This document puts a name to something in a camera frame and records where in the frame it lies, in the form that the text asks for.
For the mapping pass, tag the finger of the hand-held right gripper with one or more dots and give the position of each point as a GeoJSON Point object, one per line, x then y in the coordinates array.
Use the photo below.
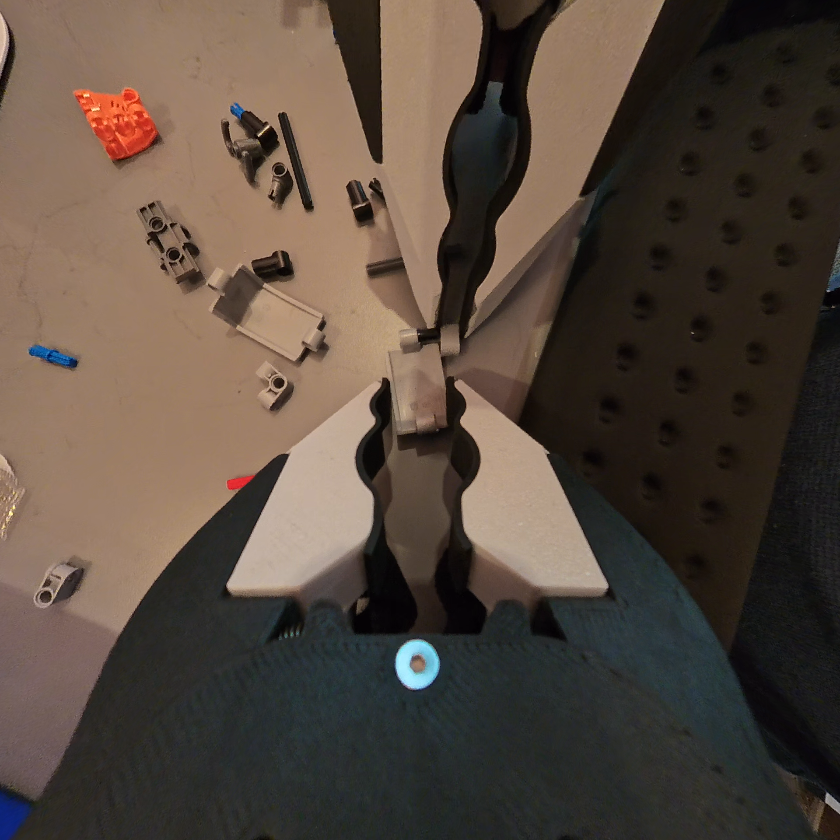
{"type": "Point", "coordinates": [577, 98]}
{"type": "Point", "coordinates": [420, 131]}

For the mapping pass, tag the grey panel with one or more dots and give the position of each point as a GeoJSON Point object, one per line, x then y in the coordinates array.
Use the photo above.
{"type": "Point", "coordinates": [417, 387]}
{"type": "Point", "coordinates": [269, 315]}

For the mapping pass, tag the long black axle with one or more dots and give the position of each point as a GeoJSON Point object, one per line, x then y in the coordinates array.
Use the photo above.
{"type": "Point", "coordinates": [296, 161]}

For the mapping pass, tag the blue plastic bin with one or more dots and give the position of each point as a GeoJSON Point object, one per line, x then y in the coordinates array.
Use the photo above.
{"type": "Point", "coordinates": [13, 817]}

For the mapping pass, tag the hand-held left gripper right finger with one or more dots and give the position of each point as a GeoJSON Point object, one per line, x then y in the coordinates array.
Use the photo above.
{"type": "Point", "coordinates": [531, 525]}

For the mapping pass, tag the blue long pin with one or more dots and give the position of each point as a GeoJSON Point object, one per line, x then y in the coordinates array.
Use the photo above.
{"type": "Point", "coordinates": [52, 355]}

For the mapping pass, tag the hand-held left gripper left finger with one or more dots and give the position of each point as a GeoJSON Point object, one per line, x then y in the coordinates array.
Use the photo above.
{"type": "Point", "coordinates": [308, 525]}

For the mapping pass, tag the short black pin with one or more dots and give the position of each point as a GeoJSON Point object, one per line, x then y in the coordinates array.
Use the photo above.
{"type": "Point", "coordinates": [430, 336]}

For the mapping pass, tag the dark grey axle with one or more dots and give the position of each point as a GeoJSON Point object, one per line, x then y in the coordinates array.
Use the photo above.
{"type": "Point", "coordinates": [384, 266]}

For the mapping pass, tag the small white block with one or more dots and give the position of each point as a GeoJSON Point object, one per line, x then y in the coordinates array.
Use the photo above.
{"type": "Point", "coordinates": [450, 340]}

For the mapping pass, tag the clear plastic scrap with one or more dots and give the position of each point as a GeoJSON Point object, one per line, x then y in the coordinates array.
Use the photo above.
{"type": "Point", "coordinates": [10, 499]}

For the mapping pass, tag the orange wedge brick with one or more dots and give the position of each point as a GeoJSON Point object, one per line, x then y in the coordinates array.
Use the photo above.
{"type": "Point", "coordinates": [121, 124]}

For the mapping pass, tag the small grey liftarm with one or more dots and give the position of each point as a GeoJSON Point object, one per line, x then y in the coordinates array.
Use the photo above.
{"type": "Point", "coordinates": [59, 584]}

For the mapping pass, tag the small black pin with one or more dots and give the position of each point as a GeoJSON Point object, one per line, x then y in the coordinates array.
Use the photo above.
{"type": "Point", "coordinates": [376, 189]}

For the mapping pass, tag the grey double connector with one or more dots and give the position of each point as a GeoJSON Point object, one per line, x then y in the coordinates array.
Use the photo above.
{"type": "Point", "coordinates": [274, 387]}

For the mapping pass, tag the small grey pin connector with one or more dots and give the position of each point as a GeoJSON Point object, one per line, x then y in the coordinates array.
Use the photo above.
{"type": "Point", "coordinates": [279, 182]}

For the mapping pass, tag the small red pin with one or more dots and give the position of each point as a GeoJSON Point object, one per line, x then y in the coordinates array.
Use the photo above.
{"type": "Point", "coordinates": [241, 482]}

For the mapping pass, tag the grey H-shaped connector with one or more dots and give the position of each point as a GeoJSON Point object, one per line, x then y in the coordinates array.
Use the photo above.
{"type": "Point", "coordinates": [169, 241]}

